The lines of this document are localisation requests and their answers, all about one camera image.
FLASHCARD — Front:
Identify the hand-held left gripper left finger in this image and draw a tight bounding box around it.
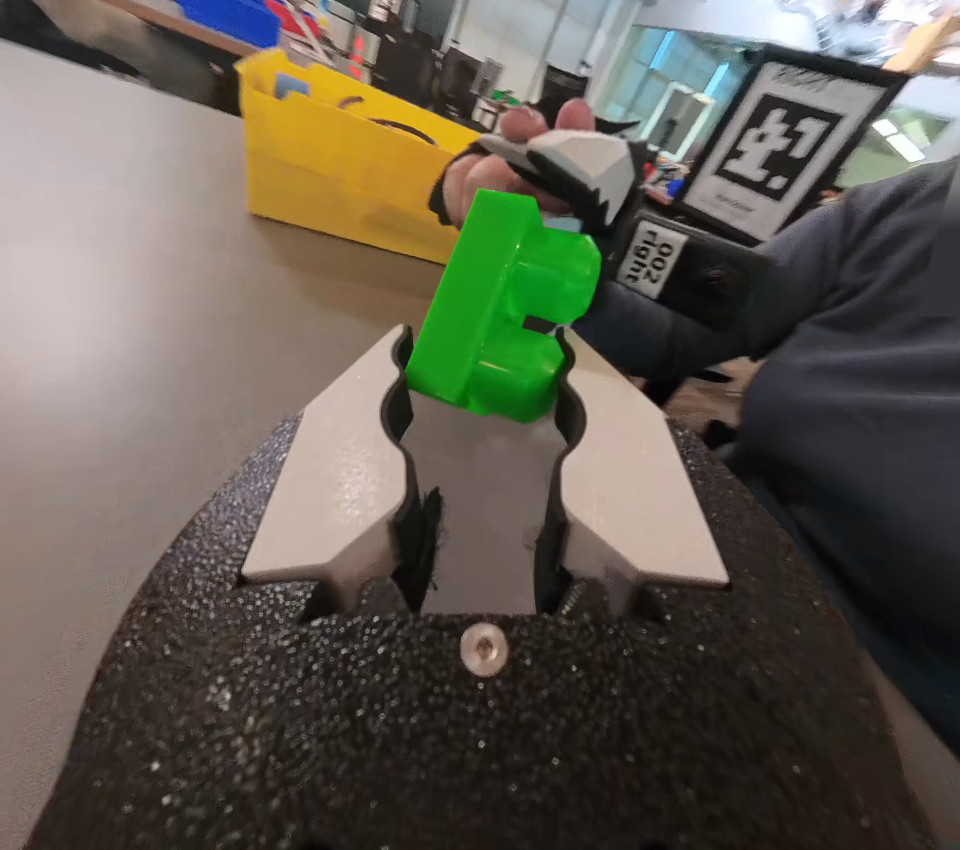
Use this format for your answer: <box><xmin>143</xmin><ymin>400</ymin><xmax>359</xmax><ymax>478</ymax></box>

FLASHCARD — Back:
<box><xmin>240</xmin><ymin>325</ymin><xmax>445</xmax><ymax>615</ymax></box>

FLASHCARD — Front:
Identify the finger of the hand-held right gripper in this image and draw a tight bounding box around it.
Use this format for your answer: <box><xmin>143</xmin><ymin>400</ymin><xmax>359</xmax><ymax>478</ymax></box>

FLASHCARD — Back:
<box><xmin>474</xmin><ymin>136</ymin><xmax>550</xmax><ymax>189</ymax></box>
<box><xmin>527</xmin><ymin>130</ymin><xmax>648</xmax><ymax>238</ymax></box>

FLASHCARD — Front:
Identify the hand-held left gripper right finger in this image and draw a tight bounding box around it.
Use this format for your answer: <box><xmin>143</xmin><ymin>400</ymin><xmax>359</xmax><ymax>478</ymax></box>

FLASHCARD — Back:
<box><xmin>532</xmin><ymin>328</ymin><xmax>730</xmax><ymax>616</ymax></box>

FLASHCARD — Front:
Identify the green plastic block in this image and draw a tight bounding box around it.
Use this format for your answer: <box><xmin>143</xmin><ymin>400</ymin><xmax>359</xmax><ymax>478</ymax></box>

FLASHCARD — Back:
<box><xmin>405</xmin><ymin>188</ymin><xmax>603</xmax><ymax>425</ymax></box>

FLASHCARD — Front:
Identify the yellow plastic bin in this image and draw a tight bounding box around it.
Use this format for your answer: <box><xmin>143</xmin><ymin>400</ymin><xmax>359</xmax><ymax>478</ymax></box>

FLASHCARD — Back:
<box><xmin>234</xmin><ymin>49</ymin><xmax>481</xmax><ymax>266</ymax></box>

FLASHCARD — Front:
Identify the person's right forearm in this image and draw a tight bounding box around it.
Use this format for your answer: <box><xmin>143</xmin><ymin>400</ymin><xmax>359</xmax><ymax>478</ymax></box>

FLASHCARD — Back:
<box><xmin>573</xmin><ymin>160</ymin><xmax>960</xmax><ymax>379</ymax></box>

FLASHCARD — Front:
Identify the black mesh office chair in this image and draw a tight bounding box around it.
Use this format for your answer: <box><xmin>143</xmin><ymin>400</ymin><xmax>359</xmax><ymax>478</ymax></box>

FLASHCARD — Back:
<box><xmin>540</xmin><ymin>64</ymin><xmax>590</xmax><ymax>116</ymax></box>

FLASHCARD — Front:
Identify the large framed marker sign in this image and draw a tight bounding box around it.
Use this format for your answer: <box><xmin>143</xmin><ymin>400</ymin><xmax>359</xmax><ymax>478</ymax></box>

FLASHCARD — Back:
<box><xmin>675</xmin><ymin>47</ymin><xmax>912</xmax><ymax>247</ymax></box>

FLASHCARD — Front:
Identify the red plastic bin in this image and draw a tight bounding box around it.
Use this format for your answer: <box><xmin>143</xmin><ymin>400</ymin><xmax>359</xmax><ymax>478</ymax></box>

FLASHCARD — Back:
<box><xmin>232</xmin><ymin>0</ymin><xmax>320</xmax><ymax>41</ymax></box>

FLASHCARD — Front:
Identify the small blue plastic bin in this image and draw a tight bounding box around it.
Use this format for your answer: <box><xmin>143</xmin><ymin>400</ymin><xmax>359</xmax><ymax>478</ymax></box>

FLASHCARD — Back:
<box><xmin>174</xmin><ymin>0</ymin><xmax>282</xmax><ymax>50</ymax></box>

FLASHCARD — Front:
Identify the wooden office desk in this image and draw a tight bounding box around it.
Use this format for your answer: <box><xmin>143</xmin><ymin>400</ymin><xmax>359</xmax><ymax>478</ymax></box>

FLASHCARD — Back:
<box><xmin>97</xmin><ymin>0</ymin><xmax>256</xmax><ymax>60</ymax></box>

